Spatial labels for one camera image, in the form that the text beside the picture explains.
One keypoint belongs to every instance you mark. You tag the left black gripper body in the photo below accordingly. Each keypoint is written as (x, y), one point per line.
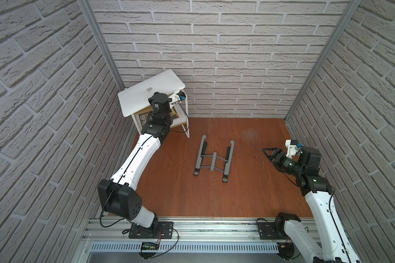
(166, 110)

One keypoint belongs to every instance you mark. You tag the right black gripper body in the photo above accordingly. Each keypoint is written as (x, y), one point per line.
(282, 164)

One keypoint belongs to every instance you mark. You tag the silver laptop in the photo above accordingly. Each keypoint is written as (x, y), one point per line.
(135, 98)

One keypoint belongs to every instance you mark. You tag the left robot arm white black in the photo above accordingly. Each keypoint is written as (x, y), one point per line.
(118, 195)

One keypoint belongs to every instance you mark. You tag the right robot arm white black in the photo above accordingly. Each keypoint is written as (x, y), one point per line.
(334, 246)

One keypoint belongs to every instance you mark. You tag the black laptop stand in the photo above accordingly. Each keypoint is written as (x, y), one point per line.
(214, 157)

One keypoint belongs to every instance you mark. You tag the Folio 02 book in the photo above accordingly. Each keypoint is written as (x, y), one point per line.
(177, 114)

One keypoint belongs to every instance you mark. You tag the white shelf with wooden top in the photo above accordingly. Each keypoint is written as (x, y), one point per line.
(159, 131)

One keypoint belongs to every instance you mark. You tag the right controller board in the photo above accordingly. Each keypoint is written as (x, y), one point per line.
(286, 251)

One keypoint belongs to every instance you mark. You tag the controller board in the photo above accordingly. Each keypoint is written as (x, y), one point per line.
(149, 246)
(286, 251)

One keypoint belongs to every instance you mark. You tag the left controller board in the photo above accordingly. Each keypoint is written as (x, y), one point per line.
(149, 246)

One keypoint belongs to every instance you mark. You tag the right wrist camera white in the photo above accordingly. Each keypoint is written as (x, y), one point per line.
(294, 148)

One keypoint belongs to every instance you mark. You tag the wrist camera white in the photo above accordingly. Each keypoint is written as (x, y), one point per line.
(177, 97)
(294, 148)

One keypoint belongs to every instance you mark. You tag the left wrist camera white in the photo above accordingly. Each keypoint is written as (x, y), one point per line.
(177, 97)

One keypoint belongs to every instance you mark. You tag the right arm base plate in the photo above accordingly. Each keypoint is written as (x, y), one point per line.
(272, 231)

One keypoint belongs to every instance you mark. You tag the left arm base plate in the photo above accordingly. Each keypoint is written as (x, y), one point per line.
(160, 229)

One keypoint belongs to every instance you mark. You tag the aluminium mounting rail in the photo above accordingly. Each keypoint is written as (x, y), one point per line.
(190, 235)

